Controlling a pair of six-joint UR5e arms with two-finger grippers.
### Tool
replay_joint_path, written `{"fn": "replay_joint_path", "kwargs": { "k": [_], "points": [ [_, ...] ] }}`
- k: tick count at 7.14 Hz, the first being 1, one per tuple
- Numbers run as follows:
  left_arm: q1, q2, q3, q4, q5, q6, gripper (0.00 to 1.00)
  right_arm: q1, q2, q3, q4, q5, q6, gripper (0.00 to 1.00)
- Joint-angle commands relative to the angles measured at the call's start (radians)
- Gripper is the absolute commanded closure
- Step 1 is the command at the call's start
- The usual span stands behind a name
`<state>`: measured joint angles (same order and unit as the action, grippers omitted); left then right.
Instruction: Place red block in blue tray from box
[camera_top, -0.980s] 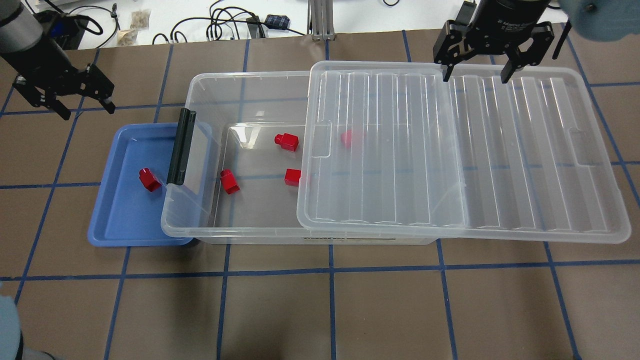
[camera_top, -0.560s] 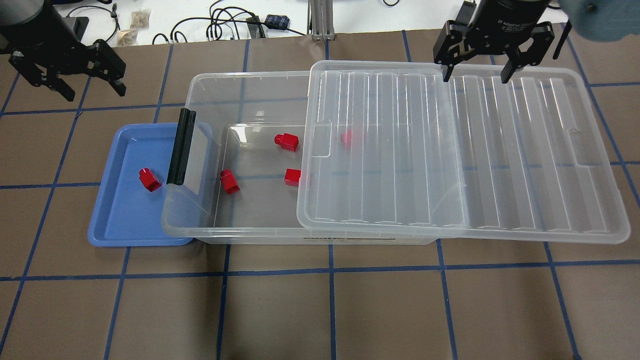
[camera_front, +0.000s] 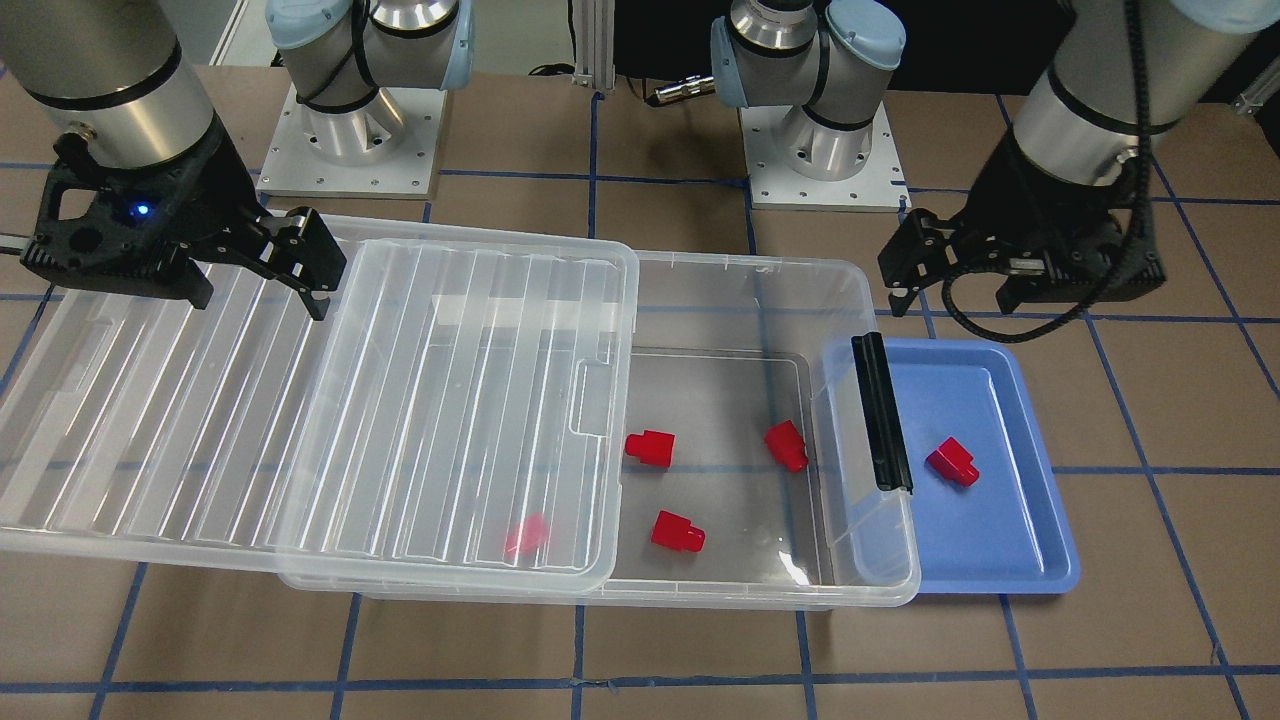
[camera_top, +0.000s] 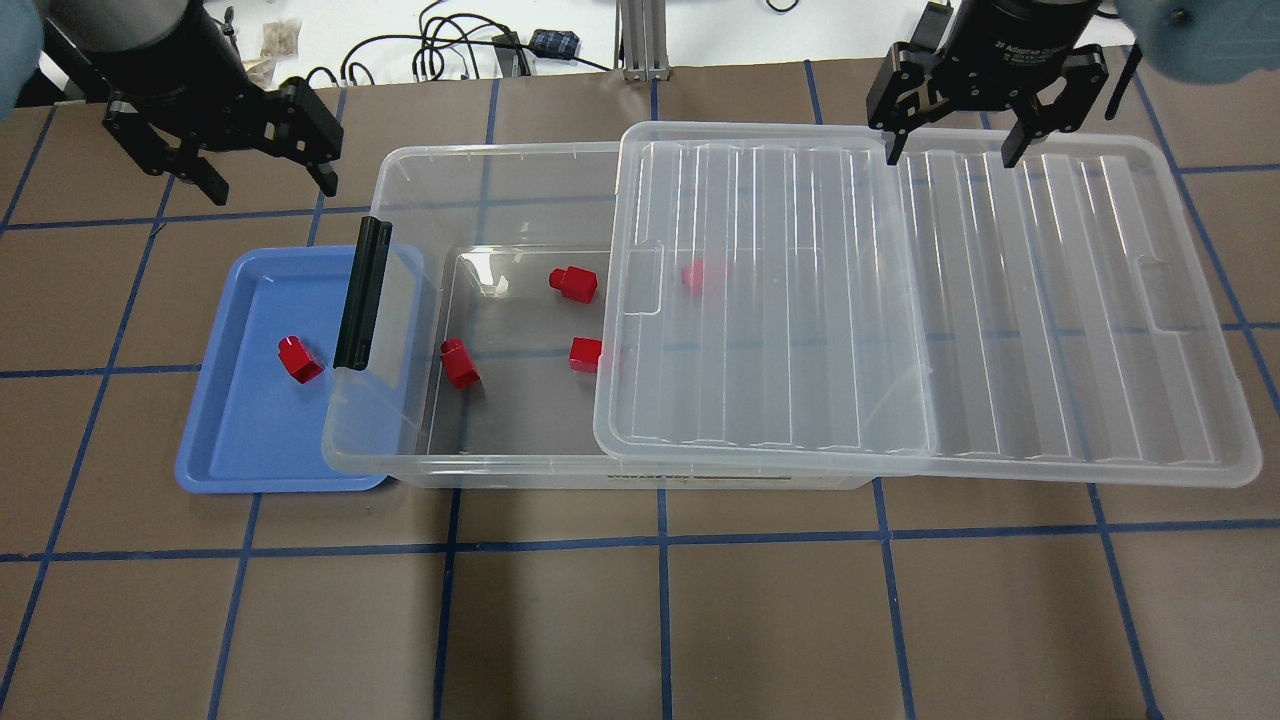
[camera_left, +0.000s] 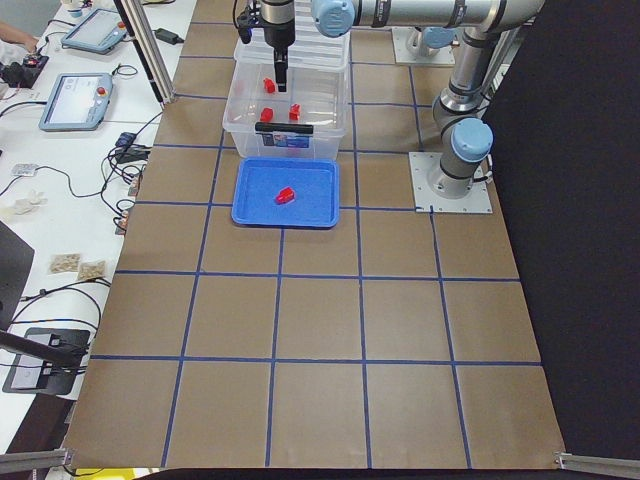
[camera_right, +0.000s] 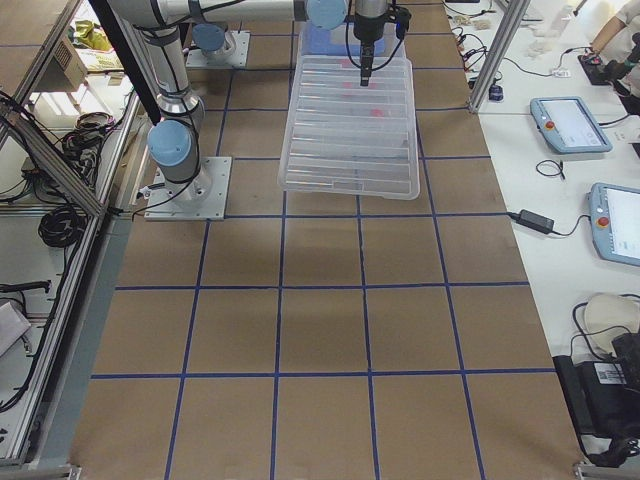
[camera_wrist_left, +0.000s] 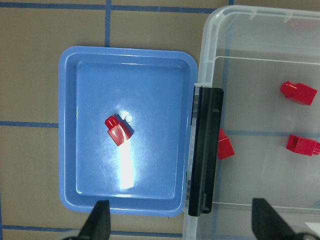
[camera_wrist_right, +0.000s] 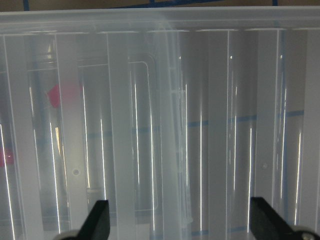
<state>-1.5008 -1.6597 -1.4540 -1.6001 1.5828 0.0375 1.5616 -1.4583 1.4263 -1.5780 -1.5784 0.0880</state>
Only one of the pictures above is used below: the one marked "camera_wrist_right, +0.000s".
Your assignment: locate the clear plastic box lid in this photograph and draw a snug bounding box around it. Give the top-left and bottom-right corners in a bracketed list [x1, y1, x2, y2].
[0, 6, 320, 240]

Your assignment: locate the red block hollow side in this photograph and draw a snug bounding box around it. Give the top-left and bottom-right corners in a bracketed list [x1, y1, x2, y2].
[0, 148, 14, 168]

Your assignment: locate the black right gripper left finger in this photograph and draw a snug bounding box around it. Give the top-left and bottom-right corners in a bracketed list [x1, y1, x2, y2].
[76, 200, 111, 240]

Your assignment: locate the red block under lid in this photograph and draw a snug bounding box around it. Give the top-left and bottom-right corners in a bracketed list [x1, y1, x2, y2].
[46, 83, 83, 109]

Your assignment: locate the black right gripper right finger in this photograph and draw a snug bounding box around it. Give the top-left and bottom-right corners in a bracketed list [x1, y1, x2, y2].
[249, 197, 300, 240]

